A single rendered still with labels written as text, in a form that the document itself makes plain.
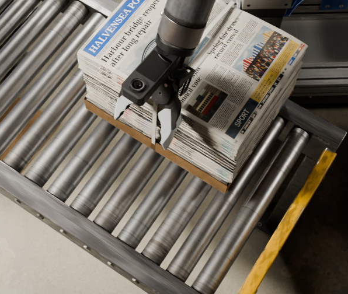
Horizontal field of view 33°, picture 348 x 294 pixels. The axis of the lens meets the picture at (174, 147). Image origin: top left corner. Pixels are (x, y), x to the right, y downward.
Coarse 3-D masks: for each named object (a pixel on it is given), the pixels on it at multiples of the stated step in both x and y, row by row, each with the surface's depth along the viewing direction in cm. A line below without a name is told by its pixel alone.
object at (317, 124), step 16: (80, 0) 149; (96, 0) 149; (112, 0) 149; (288, 112) 137; (304, 112) 137; (288, 128) 139; (304, 128) 135; (320, 128) 135; (336, 128) 135; (320, 144) 137; (336, 144) 134
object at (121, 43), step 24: (144, 0) 120; (216, 0) 121; (120, 24) 117; (144, 24) 117; (96, 48) 114; (120, 48) 114; (144, 48) 114; (96, 72) 115; (120, 72) 111; (96, 96) 126; (120, 120) 128
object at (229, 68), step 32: (256, 32) 118; (224, 64) 114; (256, 64) 114; (288, 64) 114; (192, 96) 110; (224, 96) 110; (256, 96) 111; (288, 96) 131; (192, 128) 111; (224, 128) 107; (256, 128) 114; (192, 160) 123; (224, 160) 114
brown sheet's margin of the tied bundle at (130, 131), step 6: (90, 108) 132; (96, 108) 129; (96, 114) 132; (102, 114) 130; (108, 114) 128; (108, 120) 131; (114, 120) 129; (120, 126) 129; (126, 126) 127; (126, 132) 130; (132, 132) 128; (138, 132) 127; (138, 138) 129
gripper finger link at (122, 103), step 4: (120, 100) 107; (124, 100) 107; (128, 100) 106; (116, 104) 108; (120, 104) 107; (124, 104) 107; (128, 104) 107; (116, 108) 108; (120, 108) 108; (124, 108) 107; (116, 112) 109; (120, 112) 108; (116, 116) 109; (120, 116) 110
